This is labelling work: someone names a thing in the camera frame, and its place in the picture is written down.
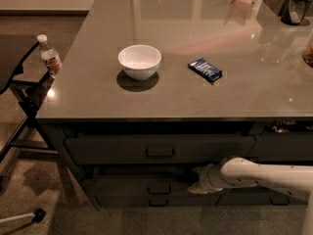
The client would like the grey counter cabinet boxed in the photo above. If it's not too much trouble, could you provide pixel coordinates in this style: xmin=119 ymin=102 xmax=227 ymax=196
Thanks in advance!
xmin=37 ymin=0 xmax=313 ymax=208

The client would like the blue snack bar wrapper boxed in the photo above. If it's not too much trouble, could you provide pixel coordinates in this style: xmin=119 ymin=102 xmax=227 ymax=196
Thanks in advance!
xmin=188 ymin=58 xmax=223 ymax=83

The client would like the white ceramic bowl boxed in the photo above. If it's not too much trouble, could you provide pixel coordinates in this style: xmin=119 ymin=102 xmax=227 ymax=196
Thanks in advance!
xmin=117 ymin=45 xmax=161 ymax=81

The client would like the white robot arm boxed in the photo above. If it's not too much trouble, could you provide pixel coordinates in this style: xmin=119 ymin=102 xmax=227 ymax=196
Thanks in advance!
xmin=188 ymin=157 xmax=313 ymax=235

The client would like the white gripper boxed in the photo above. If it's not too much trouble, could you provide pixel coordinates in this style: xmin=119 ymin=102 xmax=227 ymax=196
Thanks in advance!
xmin=188 ymin=164 xmax=225 ymax=195

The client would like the glass jar with snacks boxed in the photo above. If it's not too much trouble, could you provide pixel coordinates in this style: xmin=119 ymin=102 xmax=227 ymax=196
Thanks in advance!
xmin=302 ymin=30 xmax=313 ymax=68

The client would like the white pole black foot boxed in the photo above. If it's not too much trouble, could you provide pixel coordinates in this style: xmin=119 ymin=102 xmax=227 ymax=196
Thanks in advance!
xmin=0 ymin=209 xmax=46 ymax=224

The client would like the clear plastic water bottle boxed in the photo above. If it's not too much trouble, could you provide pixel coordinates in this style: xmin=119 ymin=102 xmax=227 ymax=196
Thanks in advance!
xmin=37 ymin=34 xmax=63 ymax=77

